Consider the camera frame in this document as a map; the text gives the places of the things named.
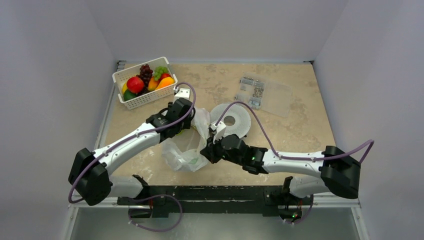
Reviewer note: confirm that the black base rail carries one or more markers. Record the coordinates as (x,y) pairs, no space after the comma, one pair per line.
(159,201)

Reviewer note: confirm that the fake purple grapes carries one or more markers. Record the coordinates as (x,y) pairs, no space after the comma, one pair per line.
(145,73)

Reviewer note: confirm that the white plastic basket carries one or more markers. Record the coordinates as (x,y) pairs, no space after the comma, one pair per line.
(120,77)

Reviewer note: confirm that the fake orange fruit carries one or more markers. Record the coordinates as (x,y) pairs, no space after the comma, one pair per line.
(165,82)

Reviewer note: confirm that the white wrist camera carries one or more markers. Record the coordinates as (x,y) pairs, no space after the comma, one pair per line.
(181,93)
(217,130)

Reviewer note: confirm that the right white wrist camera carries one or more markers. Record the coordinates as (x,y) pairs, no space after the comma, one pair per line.
(217,130)

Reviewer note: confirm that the fake orange mango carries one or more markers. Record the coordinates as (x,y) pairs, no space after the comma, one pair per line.
(152,84)

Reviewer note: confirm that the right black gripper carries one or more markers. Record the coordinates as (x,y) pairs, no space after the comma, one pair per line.
(209,150)

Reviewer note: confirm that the fake green grapes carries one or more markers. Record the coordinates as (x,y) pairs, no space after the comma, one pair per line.
(158,71)

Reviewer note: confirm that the clear plastic screw box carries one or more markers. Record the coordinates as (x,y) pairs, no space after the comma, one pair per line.
(262,93)

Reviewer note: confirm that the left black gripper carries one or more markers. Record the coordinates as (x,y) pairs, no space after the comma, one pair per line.
(186,125)

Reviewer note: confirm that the fake yellow banana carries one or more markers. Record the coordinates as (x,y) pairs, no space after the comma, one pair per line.
(124,88)

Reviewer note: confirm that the white plastic bag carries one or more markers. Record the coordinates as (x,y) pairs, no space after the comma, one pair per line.
(182,152)

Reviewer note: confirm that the white filament spool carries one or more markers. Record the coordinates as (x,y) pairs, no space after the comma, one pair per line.
(236,119)

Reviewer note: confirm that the fake green avocado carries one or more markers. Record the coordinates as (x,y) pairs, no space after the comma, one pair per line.
(128,95)

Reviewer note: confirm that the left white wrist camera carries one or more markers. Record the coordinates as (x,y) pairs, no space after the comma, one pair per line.
(181,93)

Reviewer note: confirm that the fake red peach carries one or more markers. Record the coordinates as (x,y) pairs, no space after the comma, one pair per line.
(165,75)

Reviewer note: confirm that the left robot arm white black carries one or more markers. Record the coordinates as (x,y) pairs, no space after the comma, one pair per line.
(90,175)

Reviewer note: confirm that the fake red fruit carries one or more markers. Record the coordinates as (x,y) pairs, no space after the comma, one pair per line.
(135,85)

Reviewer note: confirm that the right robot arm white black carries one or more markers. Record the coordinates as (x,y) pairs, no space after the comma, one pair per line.
(325,171)

